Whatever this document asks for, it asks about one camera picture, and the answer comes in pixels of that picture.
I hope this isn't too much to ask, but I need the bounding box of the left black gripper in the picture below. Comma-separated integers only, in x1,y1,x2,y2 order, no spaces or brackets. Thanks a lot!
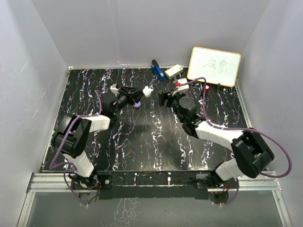
112,87,146,115

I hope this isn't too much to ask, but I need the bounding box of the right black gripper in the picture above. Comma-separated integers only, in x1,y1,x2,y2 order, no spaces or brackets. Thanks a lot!
159,89,186,123

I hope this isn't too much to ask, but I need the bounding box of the purple earbud charging case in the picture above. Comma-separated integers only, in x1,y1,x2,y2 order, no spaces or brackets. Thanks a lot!
133,102,141,108

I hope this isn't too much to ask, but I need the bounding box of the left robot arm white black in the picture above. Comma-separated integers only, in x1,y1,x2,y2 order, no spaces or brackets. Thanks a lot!
52,84,153,189

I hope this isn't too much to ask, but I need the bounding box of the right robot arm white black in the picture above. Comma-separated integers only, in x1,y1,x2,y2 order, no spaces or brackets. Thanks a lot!
158,90,275,188

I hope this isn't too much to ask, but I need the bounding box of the small cream cardboard box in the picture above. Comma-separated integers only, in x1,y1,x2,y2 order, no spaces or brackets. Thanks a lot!
164,64,183,79

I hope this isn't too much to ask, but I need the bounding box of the blue stapler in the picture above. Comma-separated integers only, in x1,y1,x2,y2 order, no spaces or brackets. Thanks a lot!
151,60,165,80

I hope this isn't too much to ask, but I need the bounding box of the red emergency stop button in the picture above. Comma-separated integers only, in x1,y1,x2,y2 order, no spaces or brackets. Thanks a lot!
201,85,210,97

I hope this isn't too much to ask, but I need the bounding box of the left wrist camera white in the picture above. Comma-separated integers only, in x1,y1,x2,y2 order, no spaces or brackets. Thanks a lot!
110,84,119,97

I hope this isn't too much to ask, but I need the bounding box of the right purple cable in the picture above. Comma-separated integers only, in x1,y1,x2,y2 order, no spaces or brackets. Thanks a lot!
184,77,293,206

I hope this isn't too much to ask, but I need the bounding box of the whiteboard with yellow frame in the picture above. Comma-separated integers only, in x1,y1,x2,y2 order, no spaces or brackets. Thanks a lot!
187,47,241,87

